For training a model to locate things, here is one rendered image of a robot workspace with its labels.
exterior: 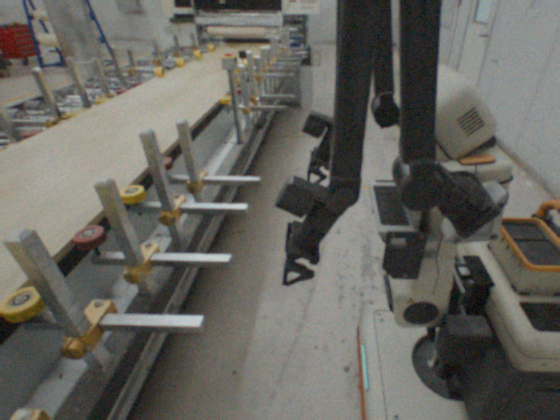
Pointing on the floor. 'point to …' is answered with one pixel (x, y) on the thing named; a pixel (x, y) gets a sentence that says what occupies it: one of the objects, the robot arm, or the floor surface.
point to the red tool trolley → (16, 43)
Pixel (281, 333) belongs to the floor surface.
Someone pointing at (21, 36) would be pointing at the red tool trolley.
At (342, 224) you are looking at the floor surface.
